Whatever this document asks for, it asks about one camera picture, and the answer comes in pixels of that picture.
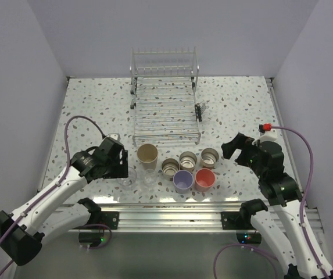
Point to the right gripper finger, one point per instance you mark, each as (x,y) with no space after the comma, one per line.
(238,142)
(243,159)

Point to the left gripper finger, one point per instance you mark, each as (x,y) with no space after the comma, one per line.
(123,166)
(117,173)

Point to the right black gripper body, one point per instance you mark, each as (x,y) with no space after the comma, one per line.
(257,168)

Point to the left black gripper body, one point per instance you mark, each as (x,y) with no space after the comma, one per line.
(113,164)

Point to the large clear glass cup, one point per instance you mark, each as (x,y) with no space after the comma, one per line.
(129,181)

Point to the small clear glass cup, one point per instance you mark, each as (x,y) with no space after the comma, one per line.
(150,177)

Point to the tan paper cup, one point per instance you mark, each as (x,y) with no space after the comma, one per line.
(148,155)

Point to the steel cup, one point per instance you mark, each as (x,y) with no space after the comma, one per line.
(169,168)
(209,158)
(188,161)

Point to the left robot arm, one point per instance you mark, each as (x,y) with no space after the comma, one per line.
(21,232)

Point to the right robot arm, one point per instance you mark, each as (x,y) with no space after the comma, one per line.
(283,222)

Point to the red plastic cup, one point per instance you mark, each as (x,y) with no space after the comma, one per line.
(204,180)

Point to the purple plastic cup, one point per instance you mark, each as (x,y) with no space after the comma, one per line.
(183,181)

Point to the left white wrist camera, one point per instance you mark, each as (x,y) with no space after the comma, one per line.
(114,136)

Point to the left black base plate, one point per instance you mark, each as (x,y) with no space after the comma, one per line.
(109,218)

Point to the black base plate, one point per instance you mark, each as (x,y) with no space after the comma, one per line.
(109,218)
(234,221)

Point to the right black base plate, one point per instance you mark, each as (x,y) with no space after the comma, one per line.
(234,221)

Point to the aluminium frame rail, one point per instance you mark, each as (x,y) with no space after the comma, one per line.
(147,217)

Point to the silver wire dish rack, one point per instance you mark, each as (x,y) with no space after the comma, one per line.
(163,90)

